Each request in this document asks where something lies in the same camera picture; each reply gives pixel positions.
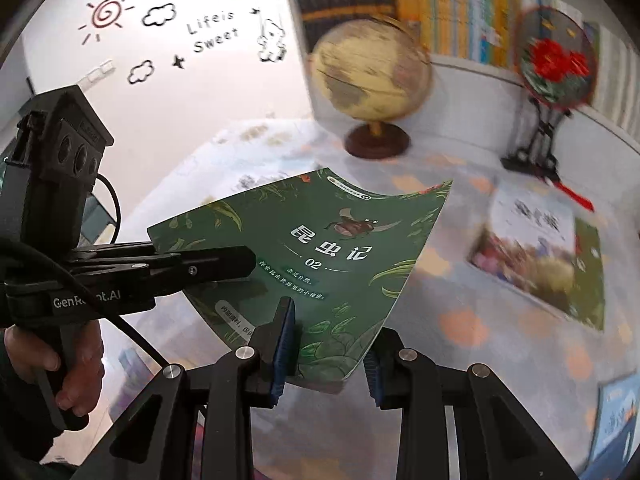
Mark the sun wall sticker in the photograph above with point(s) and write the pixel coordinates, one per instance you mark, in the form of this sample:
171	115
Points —
105	12

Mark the illustrated animal book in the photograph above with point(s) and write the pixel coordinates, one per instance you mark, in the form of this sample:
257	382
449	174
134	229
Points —
525	260

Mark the embroidered round fan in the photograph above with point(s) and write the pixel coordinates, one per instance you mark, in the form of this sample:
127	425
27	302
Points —
555	60

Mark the white wall switch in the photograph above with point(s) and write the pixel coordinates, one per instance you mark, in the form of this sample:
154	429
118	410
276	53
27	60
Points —
102	70

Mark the person's left forearm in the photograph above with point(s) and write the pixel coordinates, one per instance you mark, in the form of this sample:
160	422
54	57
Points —
20	425

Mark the red tassel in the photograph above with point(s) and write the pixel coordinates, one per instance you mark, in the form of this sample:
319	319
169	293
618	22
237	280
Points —
575	197

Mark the yellow globe on wooden base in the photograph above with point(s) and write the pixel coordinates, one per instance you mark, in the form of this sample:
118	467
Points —
370	75

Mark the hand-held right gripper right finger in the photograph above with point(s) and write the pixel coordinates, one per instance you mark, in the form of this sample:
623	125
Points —
375	380

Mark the person's left hand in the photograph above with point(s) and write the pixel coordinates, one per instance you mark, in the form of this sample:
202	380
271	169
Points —
85	375

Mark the row of dark volumes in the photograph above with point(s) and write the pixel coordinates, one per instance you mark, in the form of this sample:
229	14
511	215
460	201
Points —
345	0

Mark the dark green beetle book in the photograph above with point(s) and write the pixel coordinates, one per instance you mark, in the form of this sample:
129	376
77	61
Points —
325	240

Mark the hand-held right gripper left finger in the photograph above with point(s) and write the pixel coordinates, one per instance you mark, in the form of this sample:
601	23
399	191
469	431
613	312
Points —
284	350

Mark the leaf print tablecloth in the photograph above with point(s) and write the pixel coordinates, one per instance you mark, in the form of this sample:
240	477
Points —
475	360

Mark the green chalkboard book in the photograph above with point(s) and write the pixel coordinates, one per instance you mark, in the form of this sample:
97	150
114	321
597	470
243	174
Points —
590	270

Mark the lettering wall sticker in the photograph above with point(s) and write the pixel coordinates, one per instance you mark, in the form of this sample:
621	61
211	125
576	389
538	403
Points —
212	32

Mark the small bird wall sticker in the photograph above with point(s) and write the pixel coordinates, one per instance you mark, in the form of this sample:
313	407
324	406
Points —
177	61

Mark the light blue book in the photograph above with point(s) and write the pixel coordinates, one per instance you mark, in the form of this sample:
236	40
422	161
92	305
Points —
615	420

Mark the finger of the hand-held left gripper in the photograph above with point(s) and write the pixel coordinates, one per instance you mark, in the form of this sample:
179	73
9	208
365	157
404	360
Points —
215	265

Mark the cloud wall sticker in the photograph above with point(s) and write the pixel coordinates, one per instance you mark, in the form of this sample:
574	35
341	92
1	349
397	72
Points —
141	72
160	15

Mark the dog wall sticker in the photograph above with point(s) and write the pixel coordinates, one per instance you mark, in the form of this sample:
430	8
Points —
272	35

